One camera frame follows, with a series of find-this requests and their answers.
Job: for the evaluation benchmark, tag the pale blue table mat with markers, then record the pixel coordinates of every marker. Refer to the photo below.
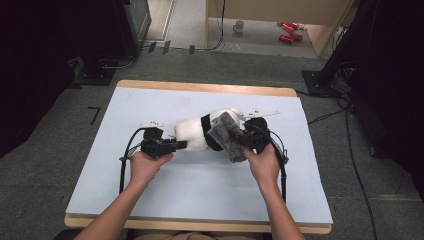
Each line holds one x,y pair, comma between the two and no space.
283,186

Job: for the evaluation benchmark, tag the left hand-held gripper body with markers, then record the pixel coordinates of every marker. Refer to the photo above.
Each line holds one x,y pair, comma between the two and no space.
156,146

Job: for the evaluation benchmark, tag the grey fluffy cloth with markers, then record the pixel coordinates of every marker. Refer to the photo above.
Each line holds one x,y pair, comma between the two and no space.
230,140

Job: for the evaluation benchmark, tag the beige mug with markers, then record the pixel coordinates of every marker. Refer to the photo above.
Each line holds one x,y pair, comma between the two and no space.
238,26

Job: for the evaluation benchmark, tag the dark curtain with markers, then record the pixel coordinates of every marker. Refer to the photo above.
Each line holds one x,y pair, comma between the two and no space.
33,66
400,100

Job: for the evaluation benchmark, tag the light wooden shelf unit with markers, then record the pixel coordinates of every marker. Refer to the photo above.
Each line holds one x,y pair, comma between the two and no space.
266,10

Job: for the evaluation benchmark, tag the angled black tape mark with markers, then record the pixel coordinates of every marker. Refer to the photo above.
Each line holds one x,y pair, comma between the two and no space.
95,115

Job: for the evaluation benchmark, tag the black metal stand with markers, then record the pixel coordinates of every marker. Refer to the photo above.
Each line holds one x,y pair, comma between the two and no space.
325,81

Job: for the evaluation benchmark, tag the person's beige trousers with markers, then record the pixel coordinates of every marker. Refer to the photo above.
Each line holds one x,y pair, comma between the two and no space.
186,237

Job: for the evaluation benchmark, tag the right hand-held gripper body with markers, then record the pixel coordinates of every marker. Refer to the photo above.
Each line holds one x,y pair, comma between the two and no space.
256,136

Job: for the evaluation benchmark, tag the person's right hand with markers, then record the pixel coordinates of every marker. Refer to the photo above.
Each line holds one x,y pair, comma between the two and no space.
266,166

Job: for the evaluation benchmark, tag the black stand base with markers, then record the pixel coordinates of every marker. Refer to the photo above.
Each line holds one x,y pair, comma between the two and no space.
96,78

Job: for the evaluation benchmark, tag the person's left hand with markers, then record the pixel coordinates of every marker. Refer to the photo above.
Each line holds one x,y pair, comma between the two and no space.
143,170

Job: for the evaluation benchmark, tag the dark cabinet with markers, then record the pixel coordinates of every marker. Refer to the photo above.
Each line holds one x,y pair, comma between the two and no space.
140,20

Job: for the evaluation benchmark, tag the panda plush toy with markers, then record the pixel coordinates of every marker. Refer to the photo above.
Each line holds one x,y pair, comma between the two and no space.
191,133

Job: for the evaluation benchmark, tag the black tape strip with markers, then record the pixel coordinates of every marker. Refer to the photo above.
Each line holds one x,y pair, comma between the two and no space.
192,49
166,47
152,47

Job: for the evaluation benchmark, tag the red can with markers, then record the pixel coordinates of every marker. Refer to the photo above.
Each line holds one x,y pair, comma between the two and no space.
298,37
295,25
288,27
286,38

